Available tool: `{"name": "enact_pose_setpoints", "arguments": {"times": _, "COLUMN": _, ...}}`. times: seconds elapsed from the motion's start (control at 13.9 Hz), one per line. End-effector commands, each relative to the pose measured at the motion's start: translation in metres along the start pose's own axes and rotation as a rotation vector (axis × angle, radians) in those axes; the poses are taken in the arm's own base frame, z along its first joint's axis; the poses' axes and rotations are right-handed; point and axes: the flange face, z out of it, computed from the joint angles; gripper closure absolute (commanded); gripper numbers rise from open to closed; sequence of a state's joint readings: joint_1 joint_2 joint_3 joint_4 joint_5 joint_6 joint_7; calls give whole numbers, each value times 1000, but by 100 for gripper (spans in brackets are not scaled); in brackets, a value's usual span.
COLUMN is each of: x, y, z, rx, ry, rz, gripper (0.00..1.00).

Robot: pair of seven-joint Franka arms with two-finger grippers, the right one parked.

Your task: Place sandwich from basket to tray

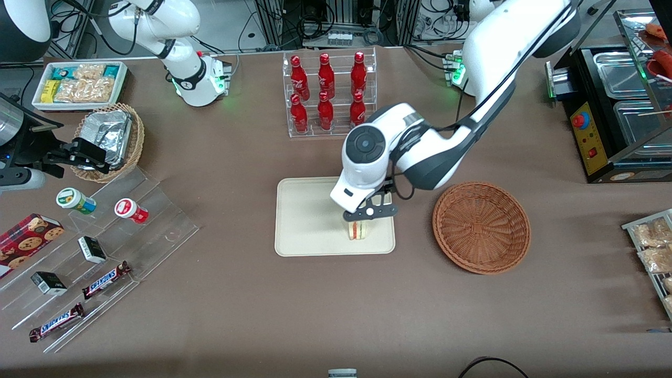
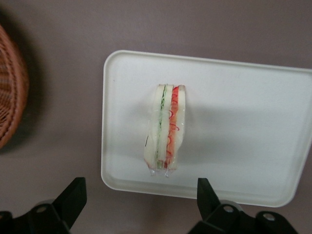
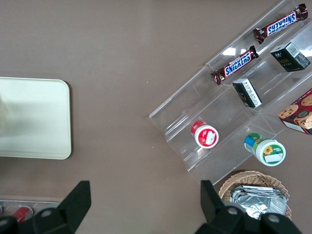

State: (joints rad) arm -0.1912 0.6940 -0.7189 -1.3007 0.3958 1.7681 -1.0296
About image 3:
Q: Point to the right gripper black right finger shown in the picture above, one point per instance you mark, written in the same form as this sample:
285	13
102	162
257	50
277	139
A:
212	209

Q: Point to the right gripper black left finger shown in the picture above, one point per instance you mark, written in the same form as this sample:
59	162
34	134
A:
73	209

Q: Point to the light wicker basket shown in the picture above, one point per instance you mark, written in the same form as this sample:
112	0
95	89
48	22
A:
246	178

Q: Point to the cream rectangular plastic tray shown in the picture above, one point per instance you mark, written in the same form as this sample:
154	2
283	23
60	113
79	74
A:
39	117

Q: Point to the silver foil wrapped pack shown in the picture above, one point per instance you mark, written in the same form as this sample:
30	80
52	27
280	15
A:
258	197

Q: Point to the red soda bottle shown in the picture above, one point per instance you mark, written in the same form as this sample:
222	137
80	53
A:
22	213

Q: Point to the clear acrylic bottle rack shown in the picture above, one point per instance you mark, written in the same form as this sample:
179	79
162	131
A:
14	201

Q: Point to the red lidded snack cup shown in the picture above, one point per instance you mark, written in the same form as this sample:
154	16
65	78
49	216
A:
206	136

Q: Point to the green sunflower label cup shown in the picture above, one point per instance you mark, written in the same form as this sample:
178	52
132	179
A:
270	151

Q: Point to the clear acrylic stepped stand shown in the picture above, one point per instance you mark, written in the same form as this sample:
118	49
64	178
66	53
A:
180	117
265	70

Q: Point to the small dark green box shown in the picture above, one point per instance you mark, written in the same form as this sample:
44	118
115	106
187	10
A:
247	93
288	58

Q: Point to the red chocolate chip cookie box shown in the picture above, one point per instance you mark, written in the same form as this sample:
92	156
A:
299	114

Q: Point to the Snickers chocolate bar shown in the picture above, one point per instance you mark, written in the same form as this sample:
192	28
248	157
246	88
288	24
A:
280	23
235	65

